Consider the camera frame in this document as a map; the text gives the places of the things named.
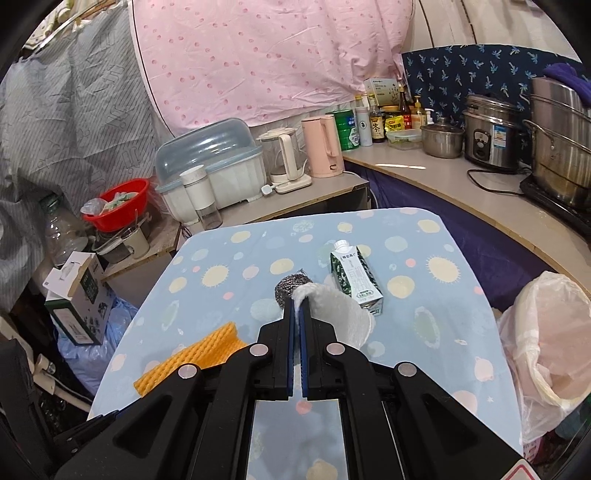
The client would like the dark sauce bottle red label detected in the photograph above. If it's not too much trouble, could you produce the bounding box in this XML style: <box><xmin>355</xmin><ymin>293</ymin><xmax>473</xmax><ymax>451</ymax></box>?
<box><xmin>398</xmin><ymin>87</ymin><xmax>413</xmax><ymax>131</ymax></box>

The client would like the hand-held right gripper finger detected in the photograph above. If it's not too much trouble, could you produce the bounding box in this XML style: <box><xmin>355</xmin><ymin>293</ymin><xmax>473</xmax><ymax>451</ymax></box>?
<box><xmin>54</xmin><ymin>298</ymin><xmax>297</xmax><ymax>480</ymax></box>
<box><xmin>298</xmin><ymin>305</ymin><xmax>527</xmax><ymax>480</ymax></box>

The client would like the black power cable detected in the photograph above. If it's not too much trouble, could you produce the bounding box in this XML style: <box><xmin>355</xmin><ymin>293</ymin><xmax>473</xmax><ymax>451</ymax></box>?
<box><xmin>466</xmin><ymin>167</ymin><xmax>532</xmax><ymax>192</ymax></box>

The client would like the steel rice cooker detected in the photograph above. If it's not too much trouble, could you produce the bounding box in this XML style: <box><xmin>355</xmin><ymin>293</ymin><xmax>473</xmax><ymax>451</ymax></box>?
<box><xmin>463</xmin><ymin>95</ymin><xmax>534</xmax><ymax>171</ymax></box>

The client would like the navy printed cloth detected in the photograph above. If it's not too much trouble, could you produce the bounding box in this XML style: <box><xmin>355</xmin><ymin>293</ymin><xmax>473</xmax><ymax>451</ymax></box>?
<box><xmin>401</xmin><ymin>44</ymin><xmax>583</xmax><ymax>139</ymax></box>

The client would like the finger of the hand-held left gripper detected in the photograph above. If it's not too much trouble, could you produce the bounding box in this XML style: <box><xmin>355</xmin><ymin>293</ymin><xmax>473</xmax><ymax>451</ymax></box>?
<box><xmin>51</xmin><ymin>408</ymin><xmax>123</xmax><ymax>457</ymax></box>

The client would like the beige mug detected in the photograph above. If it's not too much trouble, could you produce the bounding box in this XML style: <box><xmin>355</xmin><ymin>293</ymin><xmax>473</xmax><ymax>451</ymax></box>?
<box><xmin>117</xmin><ymin>224</ymin><xmax>151</xmax><ymax>259</ymax></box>

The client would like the blue printed tablecloth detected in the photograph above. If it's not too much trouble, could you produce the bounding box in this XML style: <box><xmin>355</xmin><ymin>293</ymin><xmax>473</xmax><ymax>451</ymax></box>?
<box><xmin>88</xmin><ymin>208</ymin><xmax>525</xmax><ymax>480</ymax></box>

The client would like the pink dotted cloth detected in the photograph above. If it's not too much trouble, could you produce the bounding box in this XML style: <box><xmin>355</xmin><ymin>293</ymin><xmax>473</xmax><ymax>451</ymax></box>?
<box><xmin>127</xmin><ymin>0</ymin><xmax>414</xmax><ymax>132</ymax></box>

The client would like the green tin can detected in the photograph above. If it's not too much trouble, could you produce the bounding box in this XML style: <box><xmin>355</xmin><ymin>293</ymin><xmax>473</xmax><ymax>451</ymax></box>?
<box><xmin>325</xmin><ymin>110</ymin><xmax>361</xmax><ymax>152</ymax></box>

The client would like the red plastic basin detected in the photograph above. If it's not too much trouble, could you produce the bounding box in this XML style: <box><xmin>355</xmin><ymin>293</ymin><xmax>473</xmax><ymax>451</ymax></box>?
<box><xmin>82</xmin><ymin>178</ymin><xmax>151</xmax><ymax>233</ymax></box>

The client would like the clear plastic bag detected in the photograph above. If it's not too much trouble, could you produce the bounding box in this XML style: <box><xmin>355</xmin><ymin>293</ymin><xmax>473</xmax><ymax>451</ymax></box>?
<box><xmin>81</xmin><ymin>191</ymin><xmax>139</xmax><ymax>217</ymax></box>

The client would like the dish container clear lid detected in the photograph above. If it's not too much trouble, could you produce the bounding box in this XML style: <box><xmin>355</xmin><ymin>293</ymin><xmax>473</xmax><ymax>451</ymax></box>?
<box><xmin>154</xmin><ymin>117</ymin><xmax>269</xmax><ymax>222</ymax></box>

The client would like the yellow foam net sleeve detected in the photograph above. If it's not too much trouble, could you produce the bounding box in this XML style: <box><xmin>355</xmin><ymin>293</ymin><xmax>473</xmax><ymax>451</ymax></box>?
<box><xmin>133</xmin><ymin>322</ymin><xmax>247</xmax><ymax>398</ymax></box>

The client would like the printed cardboard box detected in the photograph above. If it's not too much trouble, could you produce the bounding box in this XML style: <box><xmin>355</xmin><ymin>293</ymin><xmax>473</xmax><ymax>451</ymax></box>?
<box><xmin>44</xmin><ymin>251</ymin><xmax>116</xmax><ymax>347</ymax></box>

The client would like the dark purple curtain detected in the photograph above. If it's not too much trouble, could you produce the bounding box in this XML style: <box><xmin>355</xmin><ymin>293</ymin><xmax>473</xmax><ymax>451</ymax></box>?
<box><xmin>365</xmin><ymin>164</ymin><xmax>559</xmax><ymax>310</ymax></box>

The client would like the white paper towel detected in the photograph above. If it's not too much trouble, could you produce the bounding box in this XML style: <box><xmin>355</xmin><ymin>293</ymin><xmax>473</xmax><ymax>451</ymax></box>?
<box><xmin>292</xmin><ymin>282</ymin><xmax>376</xmax><ymax>349</ymax></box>

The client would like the small steel pot with lid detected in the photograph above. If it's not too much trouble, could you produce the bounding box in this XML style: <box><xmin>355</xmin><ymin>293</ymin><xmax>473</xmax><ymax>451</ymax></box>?
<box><xmin>419</xmin><ymin>116</ymin><xmax>466</xmax><ymax>159</ymax></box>

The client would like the white green carton box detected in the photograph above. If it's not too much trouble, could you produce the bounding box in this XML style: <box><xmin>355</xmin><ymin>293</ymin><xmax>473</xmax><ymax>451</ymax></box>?
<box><xmin>363</xmin><ymin>78</ymin><xmax>398</xmax><ymax>109</ymax></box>

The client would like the steel wool scrubber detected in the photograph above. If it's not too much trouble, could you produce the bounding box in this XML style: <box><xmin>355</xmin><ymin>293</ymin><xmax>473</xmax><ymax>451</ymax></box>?
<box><xmin>273</xmin><ymin>268</ymin><xmax>315</xmax><ymax>309</ymax></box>

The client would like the pink electric kettle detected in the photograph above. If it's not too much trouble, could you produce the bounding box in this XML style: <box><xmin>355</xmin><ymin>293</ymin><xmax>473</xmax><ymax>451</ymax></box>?
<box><xmin>301</xmin><ymin>114</ymin><xmax>345</xmax><ymax>179</ymax></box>

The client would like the beige kitchen counter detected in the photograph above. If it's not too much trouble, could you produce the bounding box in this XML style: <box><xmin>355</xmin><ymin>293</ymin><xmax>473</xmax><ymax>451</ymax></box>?
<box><xmin>344</xmin><ymin>148</ymin><xmax>591</xmax><ymax>278</ymax></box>

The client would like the clear plastic bottle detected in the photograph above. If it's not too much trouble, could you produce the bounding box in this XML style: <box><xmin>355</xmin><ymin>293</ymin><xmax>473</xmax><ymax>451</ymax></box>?
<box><xmin>44</xmin><ymin>194</ymin><xmax>93</xmax><ymax>268</ymax></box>

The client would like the glass kettle white handle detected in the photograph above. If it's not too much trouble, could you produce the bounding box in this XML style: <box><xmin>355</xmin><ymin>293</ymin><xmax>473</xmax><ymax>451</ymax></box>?
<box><xmin>256</xmin><ymin>127</ymin><xmax>314</xmax><ymax>195</ymax></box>

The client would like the blue plastic bag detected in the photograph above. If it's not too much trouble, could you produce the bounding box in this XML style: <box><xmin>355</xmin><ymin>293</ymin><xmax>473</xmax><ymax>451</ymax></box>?
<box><xmin>53</xmin><ymin>295</ymin><xmax>139</xmax><ymax>398</ymax></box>

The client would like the green white milk carton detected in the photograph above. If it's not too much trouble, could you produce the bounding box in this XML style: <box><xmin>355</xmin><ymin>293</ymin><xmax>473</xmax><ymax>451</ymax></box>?
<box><xmin>329</xmin><ymin>240</ymin><xmax>385</xmax><ymax>319</ymax></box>

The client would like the black induction cooker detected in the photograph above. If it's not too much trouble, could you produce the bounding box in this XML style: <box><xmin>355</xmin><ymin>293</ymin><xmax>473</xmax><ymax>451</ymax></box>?
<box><xmin>519</xmin><ymin>175</ymin><xmax>591</xmax><ymax>232</ymax></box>

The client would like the white tea canister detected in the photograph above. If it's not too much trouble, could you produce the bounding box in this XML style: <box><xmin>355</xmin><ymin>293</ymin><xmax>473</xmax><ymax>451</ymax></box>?
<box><xmin>355</xmin><ymin>106</ymin><xmax>374</xmax><ymax>147</ymax></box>

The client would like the purple cloth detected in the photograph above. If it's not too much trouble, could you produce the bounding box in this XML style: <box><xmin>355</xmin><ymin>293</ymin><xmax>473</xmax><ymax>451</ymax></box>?
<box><xmin>542</xmin><ymin>60</ymin><xmax>591</xmax><ymax>107</ymax></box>

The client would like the dark bottle white label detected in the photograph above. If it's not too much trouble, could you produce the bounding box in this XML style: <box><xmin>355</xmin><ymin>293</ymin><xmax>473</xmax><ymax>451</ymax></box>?
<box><xmin>369</xmin><ymin>104</ymin><xmax>386</xmax><ymax>144</ymax></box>

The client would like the white tumbler bottle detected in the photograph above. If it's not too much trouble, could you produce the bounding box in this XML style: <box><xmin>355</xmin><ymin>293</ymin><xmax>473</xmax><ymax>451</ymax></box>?
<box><xmin>179</xmin><ymin>165</ymin><xmax>222</xmax><ymax>232</ymax></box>

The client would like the large steel steamer pot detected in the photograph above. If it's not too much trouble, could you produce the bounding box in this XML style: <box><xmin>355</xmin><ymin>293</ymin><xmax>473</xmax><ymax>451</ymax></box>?
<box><xmin>522</xmin><ymin>78</ymin><xmax>591</xmax><ymax>210</ymax></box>

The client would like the trash bin with white bag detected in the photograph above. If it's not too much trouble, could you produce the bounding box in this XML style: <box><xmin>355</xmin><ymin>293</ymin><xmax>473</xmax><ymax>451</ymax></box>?
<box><xmin>496</xmin><ymin>270</ymin><xmax>591</xmax><ymax>462</ymax></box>

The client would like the clear food container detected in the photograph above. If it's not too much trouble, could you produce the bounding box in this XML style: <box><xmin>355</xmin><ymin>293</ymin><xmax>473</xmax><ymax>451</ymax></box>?
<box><xmin>385</xmin><ymin>128</ymin><xmax>423</xmax><ymax>151</ymax></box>

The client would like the grey striped cloth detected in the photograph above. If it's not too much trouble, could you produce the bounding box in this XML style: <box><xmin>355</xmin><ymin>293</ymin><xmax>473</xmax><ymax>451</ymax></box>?
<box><xmin>0</xmin><ymin>4</ymin><xmax>162</xmax><ymax>315</ymax></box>

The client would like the white pipe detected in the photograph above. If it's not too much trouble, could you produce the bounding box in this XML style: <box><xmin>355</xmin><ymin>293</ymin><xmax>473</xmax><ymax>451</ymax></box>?
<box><xmin>32</xmin><ymin>355</ymin><xmax>93</xmax><ymax>411</ymax></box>

